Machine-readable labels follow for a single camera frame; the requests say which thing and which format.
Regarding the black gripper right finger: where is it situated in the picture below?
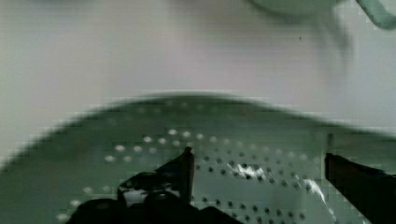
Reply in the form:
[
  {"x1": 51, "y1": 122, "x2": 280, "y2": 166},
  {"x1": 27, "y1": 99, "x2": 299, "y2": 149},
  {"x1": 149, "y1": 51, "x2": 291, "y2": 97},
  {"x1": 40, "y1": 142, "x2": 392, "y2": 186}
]
[{"x1": 324, "y1": 153, "x2": 396, "y2": 224}]

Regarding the green mug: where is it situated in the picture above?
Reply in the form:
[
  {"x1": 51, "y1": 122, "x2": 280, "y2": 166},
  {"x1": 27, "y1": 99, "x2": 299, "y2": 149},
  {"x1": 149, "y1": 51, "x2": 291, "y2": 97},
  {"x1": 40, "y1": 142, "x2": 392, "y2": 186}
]
[{"x1": 251, "y1": 0, "x2": 396, "y2": 31}]

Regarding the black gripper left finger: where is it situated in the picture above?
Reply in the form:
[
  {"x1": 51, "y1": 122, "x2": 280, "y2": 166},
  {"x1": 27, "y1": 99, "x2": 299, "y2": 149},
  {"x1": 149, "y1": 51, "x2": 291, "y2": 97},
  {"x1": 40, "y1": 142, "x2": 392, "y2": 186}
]
[{"x1": 117, "y1": 147, "x2": 194, "y2": 204}]

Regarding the green oval strainer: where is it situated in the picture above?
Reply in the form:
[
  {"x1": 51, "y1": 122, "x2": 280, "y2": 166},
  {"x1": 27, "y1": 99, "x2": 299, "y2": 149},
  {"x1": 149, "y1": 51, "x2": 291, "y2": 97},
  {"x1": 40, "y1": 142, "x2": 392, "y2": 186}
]
[{"x1": 1, "y1": 94, "x2": 395, "y2": 224}]

